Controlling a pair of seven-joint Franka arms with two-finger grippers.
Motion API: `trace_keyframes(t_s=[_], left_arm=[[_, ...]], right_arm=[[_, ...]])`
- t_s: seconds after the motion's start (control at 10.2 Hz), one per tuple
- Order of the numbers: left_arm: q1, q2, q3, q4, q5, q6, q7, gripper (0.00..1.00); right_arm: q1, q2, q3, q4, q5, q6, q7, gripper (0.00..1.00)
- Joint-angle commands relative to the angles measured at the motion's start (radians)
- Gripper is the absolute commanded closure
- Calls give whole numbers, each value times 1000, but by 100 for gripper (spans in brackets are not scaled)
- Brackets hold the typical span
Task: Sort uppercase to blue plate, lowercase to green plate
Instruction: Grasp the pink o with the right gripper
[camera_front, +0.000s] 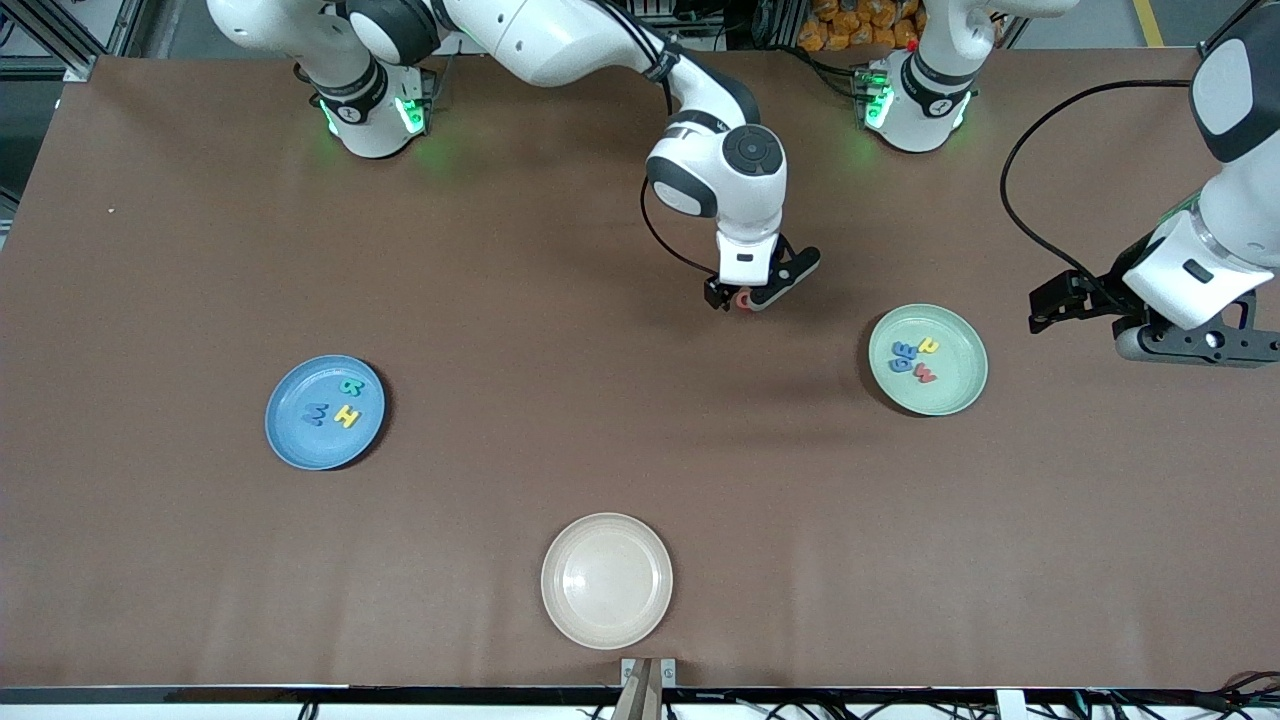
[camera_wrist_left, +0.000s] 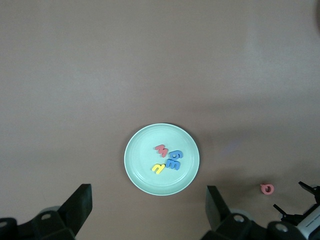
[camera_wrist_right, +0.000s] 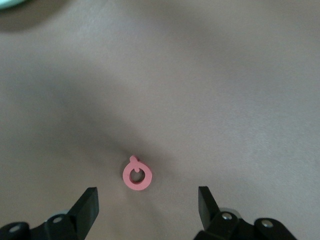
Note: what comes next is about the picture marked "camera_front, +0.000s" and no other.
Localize aluminium frame profile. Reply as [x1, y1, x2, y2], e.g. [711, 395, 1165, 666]
[0, 0, 151, 83]
[1198, 0, 1263, 61]

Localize beige plate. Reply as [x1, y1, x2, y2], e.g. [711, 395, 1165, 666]
[540, 512, 674, 651]

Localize blue plate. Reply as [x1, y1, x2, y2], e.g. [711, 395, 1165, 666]
[264, 354, 387, 472]

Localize red and black cable bundle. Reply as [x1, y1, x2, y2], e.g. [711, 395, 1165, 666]
[1180, 670, 1280, 720]

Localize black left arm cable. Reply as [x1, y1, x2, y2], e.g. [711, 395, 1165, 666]
[1000, 78, 1196, 296]

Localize orange bags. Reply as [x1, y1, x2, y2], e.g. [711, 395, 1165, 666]
[797, 0, 926, 53]

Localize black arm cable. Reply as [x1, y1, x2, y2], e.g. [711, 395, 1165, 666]
[640, 60, 723, 283]
[1000, 78, 1196, 296]

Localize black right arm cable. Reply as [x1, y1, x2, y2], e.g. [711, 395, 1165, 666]
[640, 60, 723, 283]

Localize green plate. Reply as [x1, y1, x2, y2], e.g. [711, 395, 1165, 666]
[867, 303, 990, 417]

